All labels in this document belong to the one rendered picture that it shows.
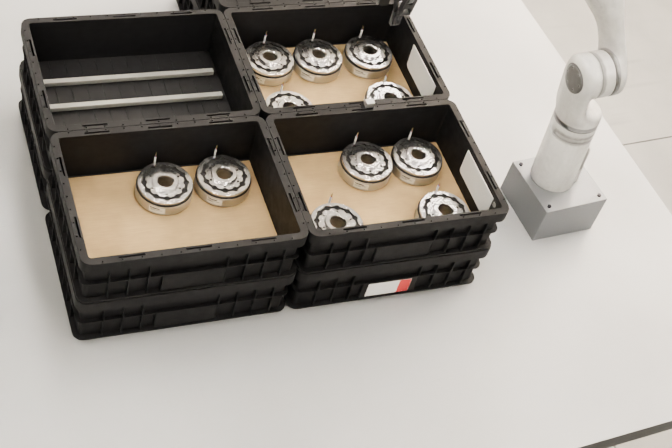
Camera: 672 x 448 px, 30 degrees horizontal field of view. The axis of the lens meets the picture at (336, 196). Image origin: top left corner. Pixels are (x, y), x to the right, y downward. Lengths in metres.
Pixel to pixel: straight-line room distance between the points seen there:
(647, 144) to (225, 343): 2.12
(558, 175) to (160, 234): 0.83
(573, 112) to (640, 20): 2.12
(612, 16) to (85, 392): 1.18
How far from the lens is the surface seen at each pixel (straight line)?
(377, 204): 2.40
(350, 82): 2.62
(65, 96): 2.47
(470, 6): 3.14
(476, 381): 2.38
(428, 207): 2.39
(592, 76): 2.42
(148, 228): 2.27
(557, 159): 2.56
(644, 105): 4.23
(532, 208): 2.62
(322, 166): 2.44
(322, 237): 2.19
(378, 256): 2.30
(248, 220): 2.31
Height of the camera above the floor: 2.57
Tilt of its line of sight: 47 degrees down
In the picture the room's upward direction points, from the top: 18 degrees clockwise
